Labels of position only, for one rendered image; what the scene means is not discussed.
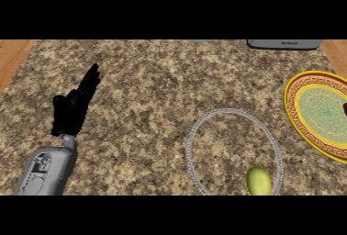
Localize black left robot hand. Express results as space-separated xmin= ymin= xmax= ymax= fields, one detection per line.
xmin=50 ymin=62 xmax=102 ymax=138

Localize clear glass plate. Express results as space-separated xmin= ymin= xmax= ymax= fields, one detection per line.
xmin=186 ymin=107 xmax=285 ymax=196

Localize yellow-green bell pepper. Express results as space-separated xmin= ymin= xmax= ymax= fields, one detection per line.
xmin=245 ymin=165 xmax=273 ymax=196

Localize yellow patterned round placemat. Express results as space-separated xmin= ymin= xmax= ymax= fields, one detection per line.
xmin=284 ymin=70 xmax=347 ymax=164

